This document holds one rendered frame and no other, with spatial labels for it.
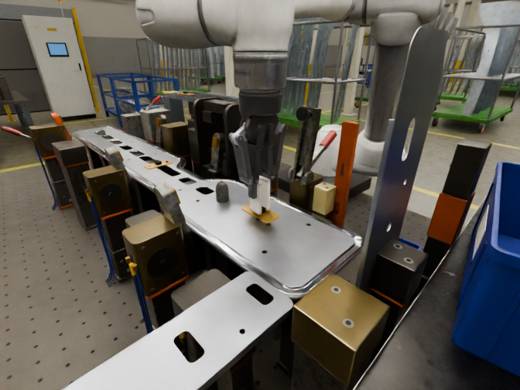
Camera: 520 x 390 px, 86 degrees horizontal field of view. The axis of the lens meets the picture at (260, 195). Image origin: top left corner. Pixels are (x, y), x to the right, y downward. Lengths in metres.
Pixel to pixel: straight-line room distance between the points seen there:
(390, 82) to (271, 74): 0.66
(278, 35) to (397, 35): 0.57
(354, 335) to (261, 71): 0.38
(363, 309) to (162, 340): 0.24
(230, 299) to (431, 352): 0.25
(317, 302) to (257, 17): 0.39
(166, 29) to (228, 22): 0.12
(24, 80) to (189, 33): 7.96
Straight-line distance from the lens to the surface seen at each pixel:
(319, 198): 0.62
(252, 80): 0.47
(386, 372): 0.36
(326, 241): 0.55
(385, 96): 1.10
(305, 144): 0.66
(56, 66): 7.66
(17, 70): 8.43
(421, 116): 0.38
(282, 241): 0.54
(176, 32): 0.55
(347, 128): 0.59
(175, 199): 0.51
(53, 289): 1.06
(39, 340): 0.93
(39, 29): 7.66
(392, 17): 0.97
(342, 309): 0.35
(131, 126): 1.51
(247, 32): 0.47
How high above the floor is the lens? 1.32
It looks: 26 degrees down
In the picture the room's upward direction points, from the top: straight up
